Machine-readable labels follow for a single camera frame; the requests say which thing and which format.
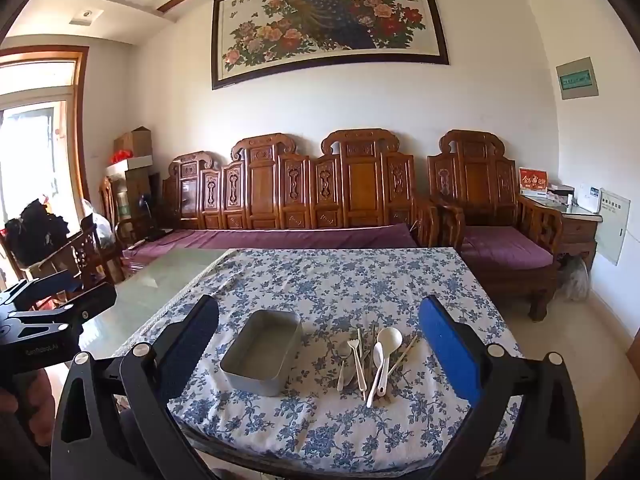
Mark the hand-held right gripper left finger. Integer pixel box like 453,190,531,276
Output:
50,294,221,480

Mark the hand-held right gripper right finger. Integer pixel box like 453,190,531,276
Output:
419,296,586,480

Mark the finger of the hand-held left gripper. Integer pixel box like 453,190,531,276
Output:
0,270,83,311
10,284,117,336

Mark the cream chopstick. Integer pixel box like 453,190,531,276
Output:
384,346,413,378
387,332,421,376

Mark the large white spoon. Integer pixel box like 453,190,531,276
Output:
366,327,404,408

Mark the small white spoon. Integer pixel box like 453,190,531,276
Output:
372,342,388,396

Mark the rectangular metal container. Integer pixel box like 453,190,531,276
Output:
220,310,302,397

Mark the brown wooden chopstick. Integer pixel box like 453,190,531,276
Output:
368,325,377,397

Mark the person's left hand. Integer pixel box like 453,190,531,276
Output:
0,372,57,441

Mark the pile of black clothes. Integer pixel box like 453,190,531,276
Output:
5,200,71,267

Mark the small carved wooden chair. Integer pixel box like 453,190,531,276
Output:
70,225,126,286

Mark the white plastic bag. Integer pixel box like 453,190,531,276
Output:
82,200,117,250

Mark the metal fork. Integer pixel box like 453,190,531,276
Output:
356,327,371,396

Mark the white plastic fork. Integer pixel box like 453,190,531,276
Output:
347,338,367,402

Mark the metal spoon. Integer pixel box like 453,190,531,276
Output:
336,342,352,392

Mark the purple armchair cushion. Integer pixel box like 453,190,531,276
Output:
460,226,555,271

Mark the purple sofa cushion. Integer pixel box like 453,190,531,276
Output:
125,224,418,262

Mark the blue floral tablecloth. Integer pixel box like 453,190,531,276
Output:
112,247,526,466

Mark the translucent plastic bag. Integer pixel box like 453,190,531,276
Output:
557,255,592,303

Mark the white and red box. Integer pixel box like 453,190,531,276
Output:
107,155,153,178

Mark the carved wooden armchair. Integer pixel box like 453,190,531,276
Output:
427,130,563,322

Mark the cardboard box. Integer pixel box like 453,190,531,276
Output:
114,126,153,161

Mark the wooden side table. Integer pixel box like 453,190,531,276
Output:
520,195,603,271

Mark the carved wooden sofa bench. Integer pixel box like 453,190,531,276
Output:
160,129,441,251

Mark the red gift box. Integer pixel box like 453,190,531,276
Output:
519,167,549,196

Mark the white electrical panel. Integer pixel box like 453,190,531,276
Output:
595,187,631,266

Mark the white box device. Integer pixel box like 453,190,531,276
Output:
574,182,601,213

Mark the framed peacock painting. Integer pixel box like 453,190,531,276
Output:
211,0,450,91

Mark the wooden window frame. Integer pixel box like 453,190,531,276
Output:
0,46,92,261

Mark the grey wall panel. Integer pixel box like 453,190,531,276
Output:
556,57,599,100

